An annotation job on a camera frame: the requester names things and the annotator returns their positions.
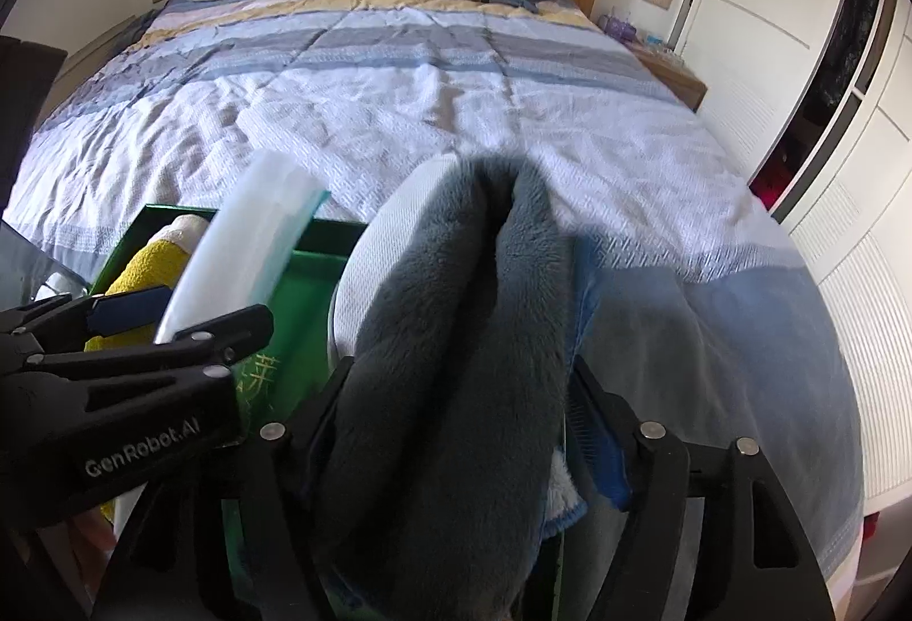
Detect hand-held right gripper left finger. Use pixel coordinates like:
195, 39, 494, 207
92, 354, 357, 621

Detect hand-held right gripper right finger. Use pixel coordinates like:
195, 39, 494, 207
566, 354, 834, 621

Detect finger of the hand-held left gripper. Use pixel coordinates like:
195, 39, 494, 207
0, 285, 172, 355
153, 305, 275, 381

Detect yellow sock with white cuff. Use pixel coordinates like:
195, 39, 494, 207
84, 214, 211, 355

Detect green box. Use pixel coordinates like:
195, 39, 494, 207
89, 204, 571, 621

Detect white translucent plastic sheet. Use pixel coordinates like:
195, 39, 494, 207
153, 147, 329, 344

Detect blue towel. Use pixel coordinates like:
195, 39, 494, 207
538, 450, 592, 537

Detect translucent grey plastic bag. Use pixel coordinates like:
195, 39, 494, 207
0, 220, 93, 312

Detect dark brown chair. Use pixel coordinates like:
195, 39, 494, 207
0, 33, 68, 181

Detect red cloth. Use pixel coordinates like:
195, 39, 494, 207
748, 161, 785, 209

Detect striped blue grey bedspread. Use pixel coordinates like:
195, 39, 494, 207
3, 0, 866, 583

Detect wooden nightstand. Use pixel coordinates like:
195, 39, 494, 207
605, 15, 708, 113

